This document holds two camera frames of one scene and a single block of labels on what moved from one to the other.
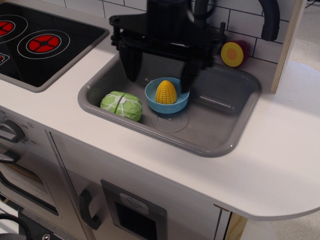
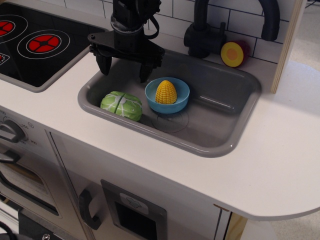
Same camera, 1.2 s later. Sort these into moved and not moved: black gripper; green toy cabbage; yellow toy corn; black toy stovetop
Moved: black gripper
Not moved: black toy stovetop; green toy cabbage; yellow toy corn
